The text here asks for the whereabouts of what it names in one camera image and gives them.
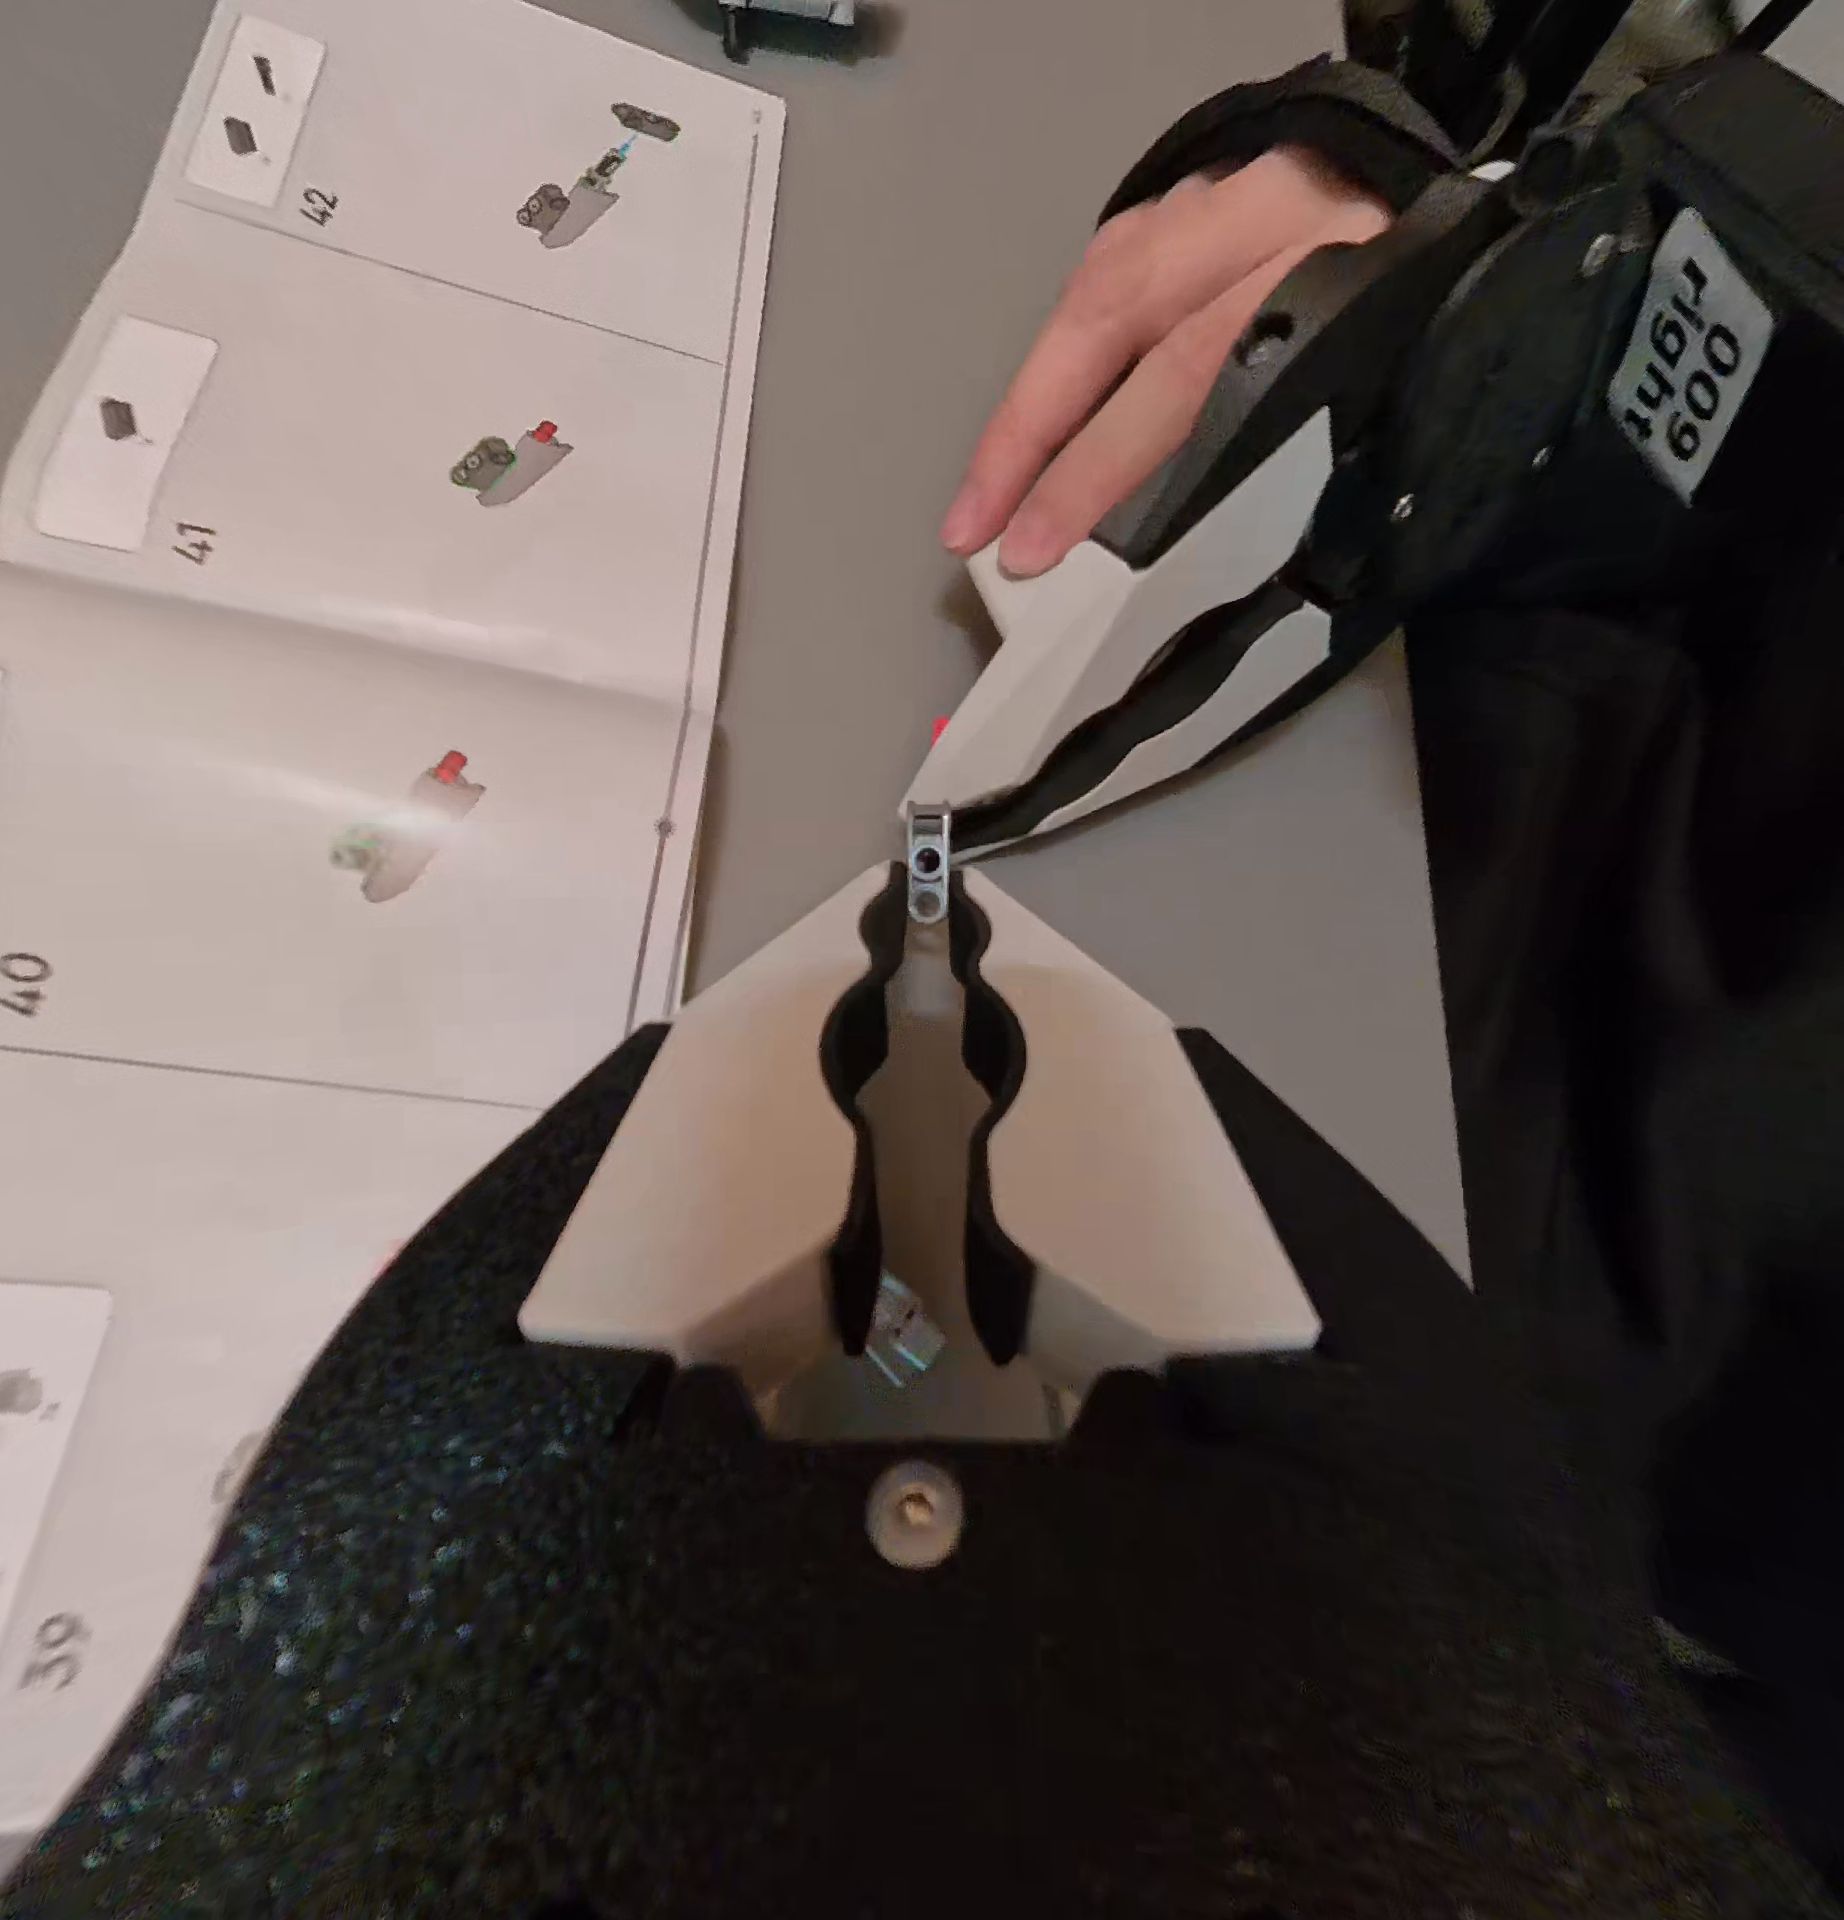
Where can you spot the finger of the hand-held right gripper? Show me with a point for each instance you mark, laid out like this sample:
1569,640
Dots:
1237,705
1071,660

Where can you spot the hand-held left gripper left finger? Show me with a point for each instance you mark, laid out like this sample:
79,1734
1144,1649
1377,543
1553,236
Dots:
681,1201

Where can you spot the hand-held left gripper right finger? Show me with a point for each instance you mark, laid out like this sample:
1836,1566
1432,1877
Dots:
1147,1201

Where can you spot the grey two-hole brick connector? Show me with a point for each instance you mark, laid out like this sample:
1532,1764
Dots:
929,891

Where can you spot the person's right forearm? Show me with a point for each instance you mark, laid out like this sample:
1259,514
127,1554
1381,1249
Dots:
1312,112

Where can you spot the person's right hand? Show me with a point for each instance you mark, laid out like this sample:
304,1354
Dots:
1132,345

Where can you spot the person's black clothed body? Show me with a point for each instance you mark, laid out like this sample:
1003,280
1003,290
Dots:
1658,1050

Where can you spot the white instruction booklet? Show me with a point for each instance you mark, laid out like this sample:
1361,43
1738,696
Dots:
336,600

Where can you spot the white wing brick piece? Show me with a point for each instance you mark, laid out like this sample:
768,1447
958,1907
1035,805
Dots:
801,10

